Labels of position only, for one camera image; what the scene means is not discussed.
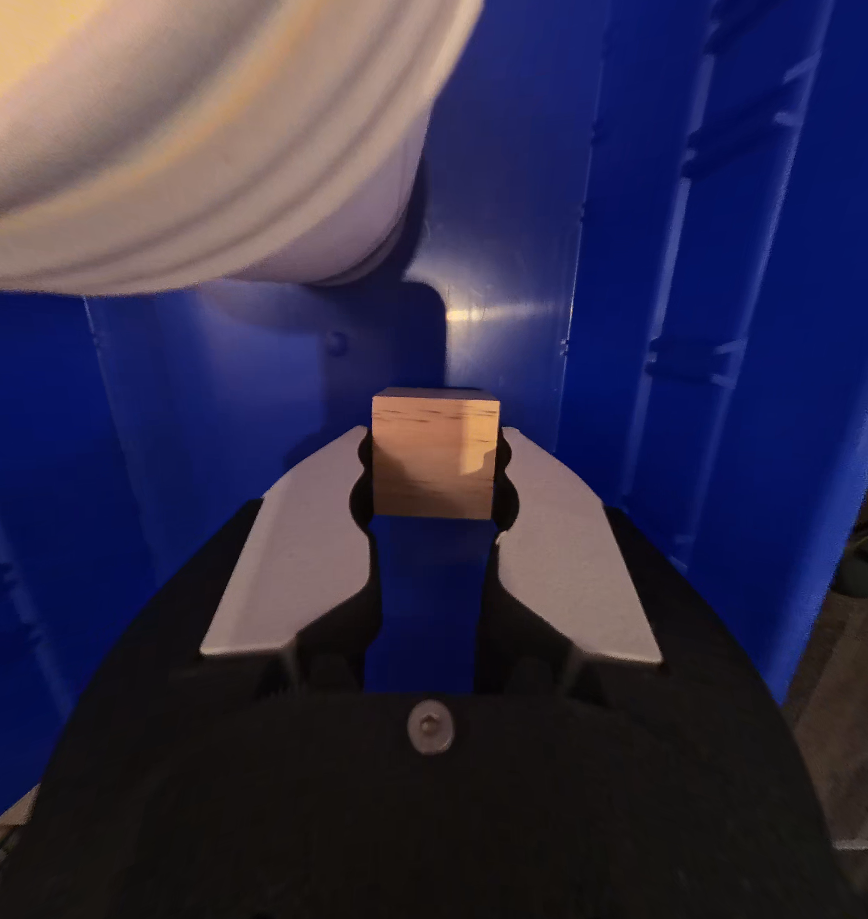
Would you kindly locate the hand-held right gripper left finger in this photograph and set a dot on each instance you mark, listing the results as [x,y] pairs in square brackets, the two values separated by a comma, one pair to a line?
[290,567]

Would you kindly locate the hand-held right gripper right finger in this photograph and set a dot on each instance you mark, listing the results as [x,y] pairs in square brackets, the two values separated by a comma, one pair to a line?
[570,574]

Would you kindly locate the wooden cube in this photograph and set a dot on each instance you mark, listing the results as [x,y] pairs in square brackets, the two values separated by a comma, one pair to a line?
[434,452]

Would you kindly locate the blue plastic bin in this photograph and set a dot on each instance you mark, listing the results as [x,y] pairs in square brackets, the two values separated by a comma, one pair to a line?
[620,287]

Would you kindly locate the stack of white paper cups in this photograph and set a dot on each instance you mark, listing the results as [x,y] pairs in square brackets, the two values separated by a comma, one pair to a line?
[355,230]

